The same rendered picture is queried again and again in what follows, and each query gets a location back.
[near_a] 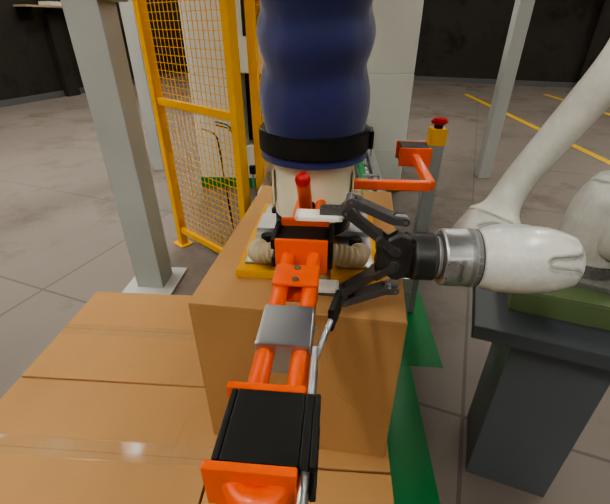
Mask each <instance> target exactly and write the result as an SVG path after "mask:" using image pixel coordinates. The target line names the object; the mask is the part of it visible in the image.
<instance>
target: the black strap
mask: <svg viewBox="0 0 610 504"><path fill-rule="evenodd" d="M259 143H260V148H261V150H262V151H263V152H265V153H266V154H268V155H270V156H273V157H276V158H280V159H285V160H291V161H300V162H332V161H340V160H346V159H351V158H354V157H358V156H360V155H362V154H364V153H365V152H366V151H368V149H373V143H374V130H373V127H372V126H370V127H369V126H368V125H367V124H366V125H365V128H364V131H363V132H361V133H358V134H355V135H351V136H347V137H341V138H331V139H315V140H311V139H292V138H284V137H280V136H276V135H272V134H270V133H268V132H267V131H266V128H265V124H264V123H263V124H262V125H261V126H260V127H259Z"/></svg>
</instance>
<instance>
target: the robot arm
mask: <svg viewBox="0 0 610 504"><path fill-rule="evenodd" d="M609 107H610V38H609V40H608V42H607V43H606V45H605V46H604V48H603V49H602V51H601V52H600V54H599V55H598V57H597V58H596V59H595V61H594V62H593V63H592V65H591V66H590V67H589V69H588V70H587V71H586V73H585V74H584V75H583V76H582V78H581V79H580V80H579V81H578V83H577V84H576V85H575V86H574V88H573V89H572V90H571V91H570V93H569V94H568V95H567V96H566V98H565V99H564V100H563V101H562V102H561V104H560V105H559V106H558V107H557V109H556V110H555V111H554V112H553V114H552V115H551V116H550V117H549V118H548V120H547V121H546V122H545V123H544V125H543V126H542V127H541V128H540V130H539V131H538V132H537V133H536V134H535V136H534V137H533V138H532V139H531V141H530V142H529V143H528V144H527V146H526V147H525V148H524V149H523V151H522V152H521V153H520V154H519V155H518V157H517V158H516V159H515V160H514V162H513V163H512V164H511V165H510V167H509V168H508V169H507V171H506V172H505V173H504V175H503V176H502V177H501V179H500V180H499V181H498V183H497V184H496V186H495V187H494V189H493V190H492V191H491V193H490V194H489V195H488V196H487V198H486V199H485V200H483V201H482V202H480V203H478V204H475V205H471V206H470V207H469V208H468V210H467V211H466V212H465V213H464V214H463V216H462V217H461V218H460V219H459V220H458V221H457V222H456V223H455V224H454V225H453V227H452V228H441V229H439V230H438V231H437V232H436V234H435V233H434V232H411V233H410V232H406V228H407V226H409V224H410V220H409V218H408V215H407V213H405V212H396V211H391V210H389V209H387V208H385V207H383V206H380V205H378V204H376V203H374V202H372V201H370V200H367V199H365V198H363V197H361V196H359V195H356V194H354V193H352V192H349V193H348V194H347V196H346V199H345V201H344V202H343V203H342V204H340V205H336V204H323V205H320V209H296V214H295V220H296V221H313V222H342V220H343V217H344V218H345V219H347V220H348V221H349V222H351V223H352V224H353V225H355V226H356V227H357V228H359V229H360V230H361V231H363V232H364V233H365V234H366V235H368V236H369V237H370V238H372V239H373V240H374V241H375V242H376V244H375V248H376V253H375V255H374V263H373V264H371V265H370V267H369V268H367V269H365V270H364V271H362V272H360V273H358V274H357V275H355V276H353V277H351V278H350V279H348V280H346V281H344V282H343V283H341V284H339V281H338V280H326V279H319V290H318V295H320V296H334V295H335V292H336V290H337V289H338V290H342V304H341V306H342V307H347V306H350V305H354V304H357V303H360V302H364V301H367V300H370V299H374V298H377V297H380V296H384V295H397V294H399V287H398V280H399V279H401V278H409V279H412V280H430V281H431V280H433V279H434V281H435V282H436V283H437V284H438V285H442V286H464V287H479V288H484V289H487V290H489V291H493V292H502V293H516V294H542V293H549V292H555V291H560V290H564V289H567V288H570V287H573V286H576V287H580V288H585V289H589V290H593V291H597V292H602V293H606V294H609V295H610V170H607V171H602V172H599V173H598V174H596V175H595V176H594V177H592V178H591V179H590V180H589V181H588V182H587V183H585V184H584V185H583V186H582V187H581V188H580V190H579V191H578V192H577V193H576V194H575V196H574V197H573V199H572V201H571V202H570V204H569V206H568V208H567V211H566V213H565V215H564V218H563V220H562V223H561V226H560V229H559V230H556V229H552V228H548V227H540V226H531V225H526V224H521V222H520V217H519V215H520V210H521V207H522V204H523V202H524V200H525V199H526V197H527V195H528V194H529V192H530V191H531V189H532V188H533V187H534V185H535V184H536V183H537V181H538V180H539V179H540V178H541V177H542V176H543V175H544V174H545V173H546V171H547V170H548V169H549V168H550V167H551V166H552V165H553V164H554V163H555V162H556V161H557V160H558V159H559V158H560V157H561V156H562V155H563V154H564V153H565V152H566V151H567V150H568V149H569V148H570V147H571V146H572V145H573V144H574V143H575V142H576V141H577V140H578V139H579V138H580V137H581V136H582V135H583V134H584V133H585V132H586V131H587V130H588V128H589V127H590V126H591V125H592V124H593V123H594V122H595V121H596V120H597V119H598V118H599V117H600V116H601V115H602V114H603V113H604V112H605V111H606V110H607V109H608V108H609ZM355 209H357V210H359V211H361V212H363V213H366V214H368V215H370V216H372V217H375V218H377V219H379V220H381V221H383V222H386V223H388V224H390V225H393V227H394V228H396V229H398V230H396V231H394V232H392V233H390V234H387V233H386V232H385V231H384V230H382V229H381V228H378V227H377V226H376V225H374V224H373V223H372V222H370V221H369V220H368V219H366V218H365V217H364V216H363V215H361V214H360V213H359V212H357V211H356V210H355ZM378 270H379V271H378ZM385 276H388V277H390V279H389V278H387V279H386V280H385V281H380V282H377V283H373V284H370V285H367V284H369V283H371V282H373V281H378V280H380V279H382V278H383V277H385ZM366 285H367V286H366Z"/></svg>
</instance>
